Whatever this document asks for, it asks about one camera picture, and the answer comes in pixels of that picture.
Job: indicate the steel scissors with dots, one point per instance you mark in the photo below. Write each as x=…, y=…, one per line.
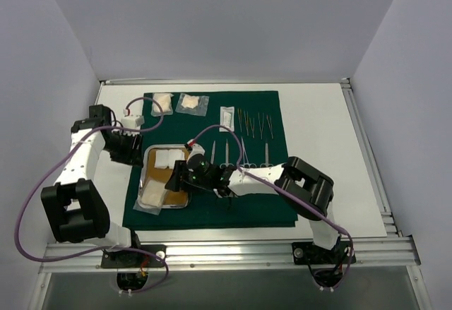
x=226, y=154
x=212, y=155

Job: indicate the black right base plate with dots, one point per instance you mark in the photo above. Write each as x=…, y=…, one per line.
x=305, y=253

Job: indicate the aluminium right side rail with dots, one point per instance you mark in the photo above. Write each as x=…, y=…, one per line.
x=369, y=160

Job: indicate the thin steel tweezers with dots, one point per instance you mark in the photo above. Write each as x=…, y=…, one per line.
x=251, y=126
x=246, y=122
x=239, y=115
x=261, y=119

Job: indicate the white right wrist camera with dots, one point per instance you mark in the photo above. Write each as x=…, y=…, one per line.
x=194, y=148

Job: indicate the dark green surgical cloth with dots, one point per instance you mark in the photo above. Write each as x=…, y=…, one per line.
x=205, y=209

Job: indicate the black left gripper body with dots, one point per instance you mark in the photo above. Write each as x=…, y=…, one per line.
x=131, y=147

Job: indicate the white suture packet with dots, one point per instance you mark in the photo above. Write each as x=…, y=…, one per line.
x=227, y=117

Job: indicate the steel instrument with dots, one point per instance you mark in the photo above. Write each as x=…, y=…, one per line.
x=270, y=126

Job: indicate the aluminium rail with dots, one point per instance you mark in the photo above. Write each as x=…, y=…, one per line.
x=242, y=255
x=369, y=160

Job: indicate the white gauze square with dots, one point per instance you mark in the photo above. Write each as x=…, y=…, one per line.
x=161, y=159

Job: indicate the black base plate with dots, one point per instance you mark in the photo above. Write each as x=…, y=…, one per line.
x=305, y=253
x=131, y=259

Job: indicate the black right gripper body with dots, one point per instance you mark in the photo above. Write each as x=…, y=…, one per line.
x=180, y=175

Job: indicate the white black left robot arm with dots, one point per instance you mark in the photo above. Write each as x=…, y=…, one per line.
x=73, y=205

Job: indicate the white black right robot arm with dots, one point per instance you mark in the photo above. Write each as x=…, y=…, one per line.
x=304, y=188

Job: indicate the aluminium front rail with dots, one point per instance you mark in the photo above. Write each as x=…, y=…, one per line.
x=242, y=255

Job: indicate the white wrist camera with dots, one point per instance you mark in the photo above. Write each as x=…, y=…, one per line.
x=194, y=148
x=132, y=121

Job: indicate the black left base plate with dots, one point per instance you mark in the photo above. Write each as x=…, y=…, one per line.
x=131, y=259

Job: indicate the white gauze pad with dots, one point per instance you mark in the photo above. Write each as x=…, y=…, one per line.
x=151, y=198
x=162, y=104
x=194, y=105

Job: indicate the stainless steel instrument tray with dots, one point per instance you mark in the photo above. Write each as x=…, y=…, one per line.
x=173, y=200

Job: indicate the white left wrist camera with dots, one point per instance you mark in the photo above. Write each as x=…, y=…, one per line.
x=132, y=121

